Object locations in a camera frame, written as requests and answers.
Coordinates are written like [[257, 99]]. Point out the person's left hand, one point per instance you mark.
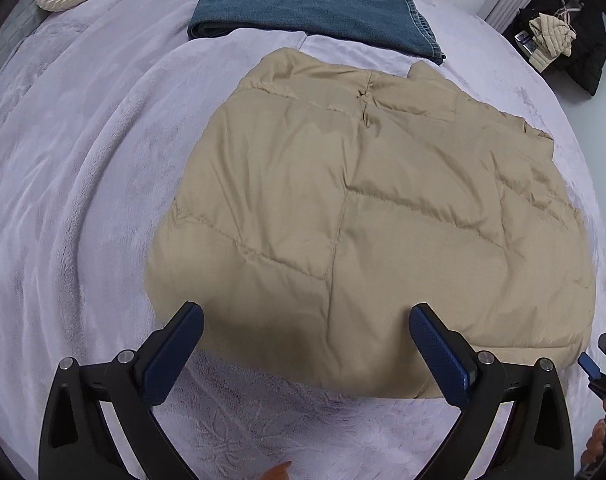
[[278, 472]]

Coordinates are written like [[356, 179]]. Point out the person's right hand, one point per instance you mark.
[[597, 442]]

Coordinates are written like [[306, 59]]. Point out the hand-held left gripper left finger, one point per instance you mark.
[[175, 355]]

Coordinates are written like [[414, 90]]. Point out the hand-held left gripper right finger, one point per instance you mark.
[[440, 360]]

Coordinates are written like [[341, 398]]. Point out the grey upholstered headboard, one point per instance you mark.
[[8, 45]]

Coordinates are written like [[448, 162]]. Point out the folded blue jeans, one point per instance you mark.
[[313, 10]]

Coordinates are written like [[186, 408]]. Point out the black clothing pile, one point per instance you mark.
[[590, 50]]

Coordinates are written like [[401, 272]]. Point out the lavender fleece blanket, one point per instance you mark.
[[73, 185]]

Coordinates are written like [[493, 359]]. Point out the beige puffer jacket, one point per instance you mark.
[[363, 220]]

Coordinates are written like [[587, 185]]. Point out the pale quilted garment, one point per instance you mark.
[[550, 37]]

